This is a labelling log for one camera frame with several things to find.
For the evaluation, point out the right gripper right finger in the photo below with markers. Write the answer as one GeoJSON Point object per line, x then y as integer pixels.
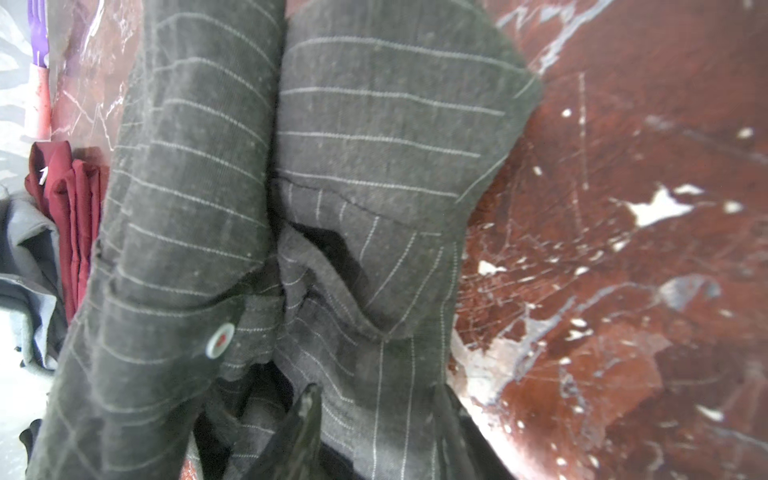
{"type": "Point", "coordinates": [463, 453]}

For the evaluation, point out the dark grey striped shirt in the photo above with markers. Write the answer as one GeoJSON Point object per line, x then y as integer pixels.
{"type": "Point", "coordinates": [287, 205]}

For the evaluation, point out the purple pink toy rake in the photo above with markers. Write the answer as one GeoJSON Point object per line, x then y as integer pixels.
{"type": "Point", "coordinates": [38, 110]}

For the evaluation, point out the maroon folded shirt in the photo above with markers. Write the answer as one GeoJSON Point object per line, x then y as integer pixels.
{"type": "Point", "coordinates": [71, 193]}

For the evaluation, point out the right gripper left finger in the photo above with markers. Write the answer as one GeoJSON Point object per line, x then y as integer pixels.
{"type": "Point", "coordinates": [294, 451]}

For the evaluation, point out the light grey folded shirt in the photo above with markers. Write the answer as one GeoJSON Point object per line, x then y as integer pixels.
{"type": "Point", "coordinates": [31, 289]}

